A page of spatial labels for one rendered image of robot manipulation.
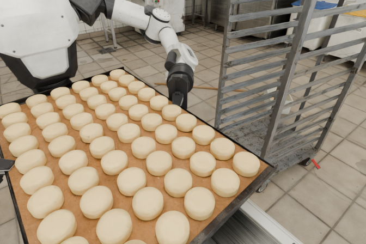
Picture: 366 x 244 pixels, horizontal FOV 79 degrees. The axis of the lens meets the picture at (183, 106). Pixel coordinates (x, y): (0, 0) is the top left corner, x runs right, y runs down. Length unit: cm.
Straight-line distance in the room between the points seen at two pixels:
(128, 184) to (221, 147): 19
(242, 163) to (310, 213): 132
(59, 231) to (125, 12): 78
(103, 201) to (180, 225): 13
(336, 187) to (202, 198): 163
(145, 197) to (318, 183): 163
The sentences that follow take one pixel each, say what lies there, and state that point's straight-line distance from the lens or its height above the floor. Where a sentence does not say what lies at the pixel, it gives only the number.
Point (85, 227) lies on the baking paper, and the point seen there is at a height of 100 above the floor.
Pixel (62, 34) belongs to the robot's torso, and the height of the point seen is 112.
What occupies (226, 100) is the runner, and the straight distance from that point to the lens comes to 157.
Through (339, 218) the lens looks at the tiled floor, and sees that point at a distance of 180.
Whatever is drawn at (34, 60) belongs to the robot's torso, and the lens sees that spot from 89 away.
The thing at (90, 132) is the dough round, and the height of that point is 102.
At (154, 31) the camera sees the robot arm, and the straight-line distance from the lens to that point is 97.
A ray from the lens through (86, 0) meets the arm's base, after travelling 94.
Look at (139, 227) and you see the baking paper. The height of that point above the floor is 100.
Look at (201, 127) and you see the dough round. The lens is 51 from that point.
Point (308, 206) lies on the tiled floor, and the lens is 176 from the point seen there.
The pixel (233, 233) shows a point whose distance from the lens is 57.
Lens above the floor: 134
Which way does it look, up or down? 35 degrees down
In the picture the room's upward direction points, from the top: straight up
